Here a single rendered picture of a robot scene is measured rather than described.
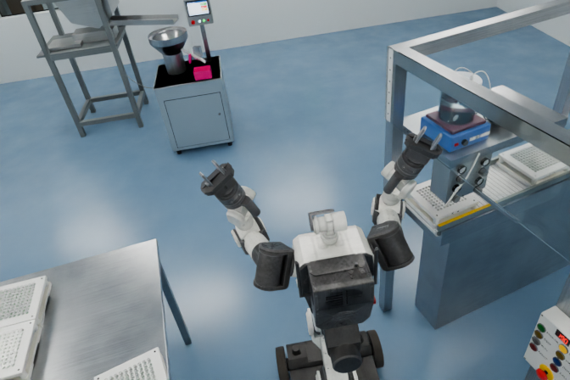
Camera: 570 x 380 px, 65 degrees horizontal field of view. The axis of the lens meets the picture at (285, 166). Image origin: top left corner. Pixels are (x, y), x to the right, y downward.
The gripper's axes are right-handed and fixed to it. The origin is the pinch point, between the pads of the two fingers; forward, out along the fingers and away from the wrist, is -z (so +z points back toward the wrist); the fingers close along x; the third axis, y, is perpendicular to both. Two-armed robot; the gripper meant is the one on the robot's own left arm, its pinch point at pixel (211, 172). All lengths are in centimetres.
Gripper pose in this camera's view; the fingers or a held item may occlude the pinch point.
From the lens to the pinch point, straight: 142.0
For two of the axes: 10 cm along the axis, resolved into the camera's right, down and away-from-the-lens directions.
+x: 7.0, -6.9, 1.7
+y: 6.4, 5.1, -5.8
